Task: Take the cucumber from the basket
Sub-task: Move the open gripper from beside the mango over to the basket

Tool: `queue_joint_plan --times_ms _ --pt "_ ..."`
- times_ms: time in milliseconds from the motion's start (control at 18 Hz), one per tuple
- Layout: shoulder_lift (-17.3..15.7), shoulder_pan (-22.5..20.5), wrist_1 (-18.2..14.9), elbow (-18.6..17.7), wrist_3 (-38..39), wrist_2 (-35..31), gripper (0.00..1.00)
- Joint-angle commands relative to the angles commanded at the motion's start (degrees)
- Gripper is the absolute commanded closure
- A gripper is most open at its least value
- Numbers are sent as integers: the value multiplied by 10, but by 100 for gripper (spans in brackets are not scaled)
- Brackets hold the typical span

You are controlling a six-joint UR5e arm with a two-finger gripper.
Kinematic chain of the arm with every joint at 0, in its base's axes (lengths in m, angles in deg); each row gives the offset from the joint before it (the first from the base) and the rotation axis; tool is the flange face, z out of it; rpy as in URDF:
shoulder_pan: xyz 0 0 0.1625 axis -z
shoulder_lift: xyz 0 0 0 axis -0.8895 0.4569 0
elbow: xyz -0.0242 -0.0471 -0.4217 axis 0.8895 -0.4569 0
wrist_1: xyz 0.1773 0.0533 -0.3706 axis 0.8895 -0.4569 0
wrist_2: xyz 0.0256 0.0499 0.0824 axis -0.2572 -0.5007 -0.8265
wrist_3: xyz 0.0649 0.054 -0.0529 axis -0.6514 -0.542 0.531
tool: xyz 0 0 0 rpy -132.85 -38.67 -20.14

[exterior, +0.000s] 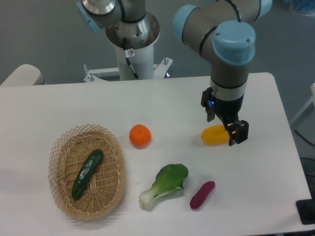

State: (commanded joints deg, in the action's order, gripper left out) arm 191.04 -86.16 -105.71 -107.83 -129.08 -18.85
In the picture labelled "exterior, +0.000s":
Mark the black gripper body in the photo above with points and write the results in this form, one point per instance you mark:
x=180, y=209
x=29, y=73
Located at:
x=227, y=111

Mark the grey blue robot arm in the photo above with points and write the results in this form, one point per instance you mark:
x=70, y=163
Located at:
x=221, y=34

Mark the green cucumber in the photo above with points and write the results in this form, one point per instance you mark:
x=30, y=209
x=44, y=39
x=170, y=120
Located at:
x=88, y=168

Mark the woven wicker basket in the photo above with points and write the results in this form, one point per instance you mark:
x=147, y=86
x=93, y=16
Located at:
x=106, y=186

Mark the yellow bell pepper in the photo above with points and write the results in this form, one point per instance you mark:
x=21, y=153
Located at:
x=215, y=135

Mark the green bok choy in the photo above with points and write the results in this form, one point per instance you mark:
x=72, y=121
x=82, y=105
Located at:
x=169, y=180

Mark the orange tangerine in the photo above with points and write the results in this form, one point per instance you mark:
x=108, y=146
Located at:
x=140, y=136

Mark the purple sweet potato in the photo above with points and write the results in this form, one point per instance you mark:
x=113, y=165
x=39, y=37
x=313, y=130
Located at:
x=201, y=195

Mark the black device at edge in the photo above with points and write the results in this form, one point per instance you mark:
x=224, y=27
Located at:
x=306, y=211

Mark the white chair back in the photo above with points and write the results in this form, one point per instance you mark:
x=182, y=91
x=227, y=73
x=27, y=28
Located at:
x=24, y=75

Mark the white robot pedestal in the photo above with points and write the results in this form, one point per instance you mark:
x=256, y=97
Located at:
x=134, y=48

